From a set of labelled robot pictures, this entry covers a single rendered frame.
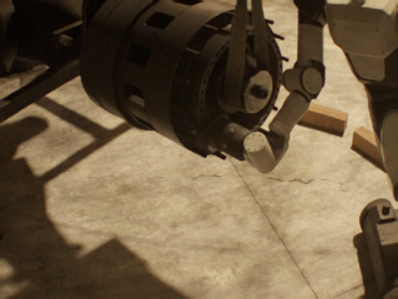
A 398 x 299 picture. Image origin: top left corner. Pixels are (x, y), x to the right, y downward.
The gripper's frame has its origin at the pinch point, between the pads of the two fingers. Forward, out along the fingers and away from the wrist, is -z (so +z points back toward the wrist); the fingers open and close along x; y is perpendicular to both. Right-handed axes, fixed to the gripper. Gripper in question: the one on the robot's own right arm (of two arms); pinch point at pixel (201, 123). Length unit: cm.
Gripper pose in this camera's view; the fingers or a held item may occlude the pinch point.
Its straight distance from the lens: 169.5
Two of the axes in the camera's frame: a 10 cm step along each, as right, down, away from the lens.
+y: -2.7, -6.5, -7.1
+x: 6.6, -6.6, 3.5
